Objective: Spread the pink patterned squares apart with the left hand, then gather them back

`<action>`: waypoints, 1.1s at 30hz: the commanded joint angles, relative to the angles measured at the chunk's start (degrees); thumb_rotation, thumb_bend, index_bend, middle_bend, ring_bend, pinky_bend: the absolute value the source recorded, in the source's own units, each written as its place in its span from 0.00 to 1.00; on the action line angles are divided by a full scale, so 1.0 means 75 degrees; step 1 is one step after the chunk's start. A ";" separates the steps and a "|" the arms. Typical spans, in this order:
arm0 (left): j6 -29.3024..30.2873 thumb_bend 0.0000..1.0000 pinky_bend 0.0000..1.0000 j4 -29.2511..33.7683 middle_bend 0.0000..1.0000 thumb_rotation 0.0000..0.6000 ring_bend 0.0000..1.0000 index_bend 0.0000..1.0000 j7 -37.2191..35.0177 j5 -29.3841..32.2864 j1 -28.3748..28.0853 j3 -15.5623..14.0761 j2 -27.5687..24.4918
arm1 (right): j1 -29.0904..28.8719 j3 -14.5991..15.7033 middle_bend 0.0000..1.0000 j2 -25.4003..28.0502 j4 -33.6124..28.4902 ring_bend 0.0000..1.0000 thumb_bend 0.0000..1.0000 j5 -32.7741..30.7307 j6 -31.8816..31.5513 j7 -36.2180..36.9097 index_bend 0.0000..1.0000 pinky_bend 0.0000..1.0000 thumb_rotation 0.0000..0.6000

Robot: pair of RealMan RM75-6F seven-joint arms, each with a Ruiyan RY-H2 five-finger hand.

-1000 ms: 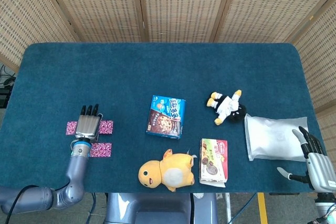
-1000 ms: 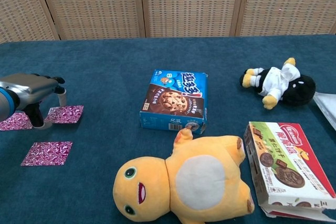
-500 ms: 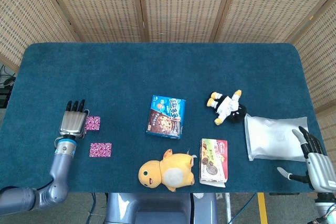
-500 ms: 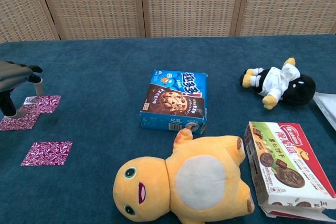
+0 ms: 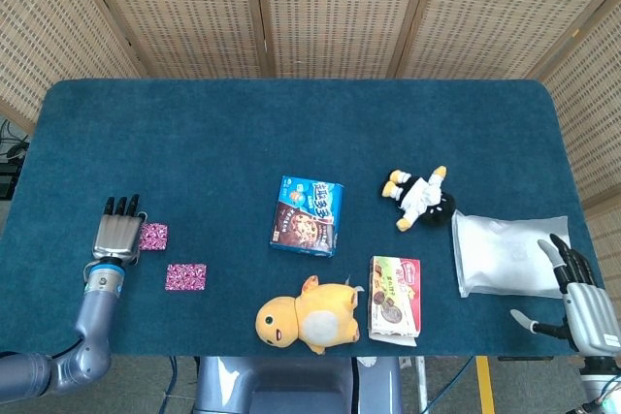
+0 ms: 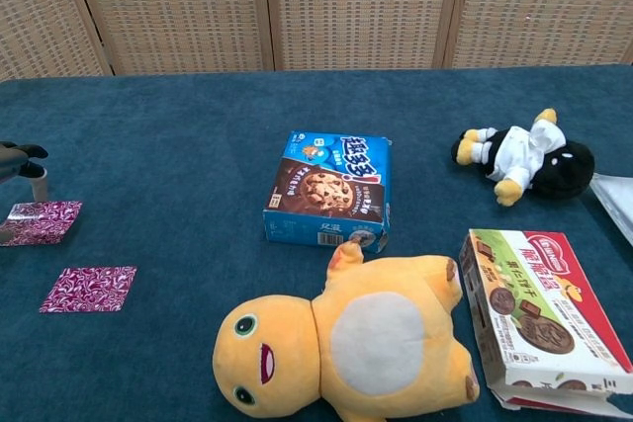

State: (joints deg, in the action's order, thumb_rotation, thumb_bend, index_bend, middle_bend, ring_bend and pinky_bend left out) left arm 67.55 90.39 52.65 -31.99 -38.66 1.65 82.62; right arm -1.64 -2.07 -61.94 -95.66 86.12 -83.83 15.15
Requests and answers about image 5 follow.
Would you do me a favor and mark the blue chocolate-chip cookie box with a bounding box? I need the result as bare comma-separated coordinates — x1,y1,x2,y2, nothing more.
269,175,345,258

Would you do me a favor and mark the yellow plush dinosaur toy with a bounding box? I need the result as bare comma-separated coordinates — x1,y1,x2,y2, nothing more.
255,274,365,356

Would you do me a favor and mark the grey-blue robot torso base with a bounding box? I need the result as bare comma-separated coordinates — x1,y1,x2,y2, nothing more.
193,355,404,414

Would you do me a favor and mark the woven rattan screen panel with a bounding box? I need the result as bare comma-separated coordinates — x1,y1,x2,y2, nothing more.
528,0,621,299
251,0,441,80
77,0,271,80
397,0,621,80
0,0,149,137

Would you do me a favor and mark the black cable bundle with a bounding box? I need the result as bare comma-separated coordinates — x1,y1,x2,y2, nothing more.
0,117,31,163

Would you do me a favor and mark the red-green biscuit box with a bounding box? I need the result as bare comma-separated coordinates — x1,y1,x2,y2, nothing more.
367,255,422,348

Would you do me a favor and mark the pink patterned square pad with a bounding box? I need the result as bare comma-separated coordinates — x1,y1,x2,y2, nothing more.
164,263,208,293
139,222,170,252

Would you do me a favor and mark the yellow floor tape strip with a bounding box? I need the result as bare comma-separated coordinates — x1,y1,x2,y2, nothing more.
474,355,497,414

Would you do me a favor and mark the right silver-black robot hand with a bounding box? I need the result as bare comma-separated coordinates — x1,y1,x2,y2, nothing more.
509,233,621,355

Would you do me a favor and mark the white plastic pouch bag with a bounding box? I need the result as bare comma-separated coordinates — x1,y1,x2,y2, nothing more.
450,208,570,300

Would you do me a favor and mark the left silver-black robot hand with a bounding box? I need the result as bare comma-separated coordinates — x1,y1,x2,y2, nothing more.
90,194,149,267

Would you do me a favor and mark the white metal table leg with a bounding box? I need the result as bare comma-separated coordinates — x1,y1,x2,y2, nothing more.
414,355,430,414

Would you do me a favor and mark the black penguin plush white coat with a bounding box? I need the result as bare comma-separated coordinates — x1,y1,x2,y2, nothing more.
380,165,457,233

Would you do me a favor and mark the blue floor cable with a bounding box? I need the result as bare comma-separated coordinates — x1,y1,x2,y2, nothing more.
163,355,181,414
426,355,475,414

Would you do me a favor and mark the blue felt table cover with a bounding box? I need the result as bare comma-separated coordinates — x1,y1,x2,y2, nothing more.
0,78,613,358

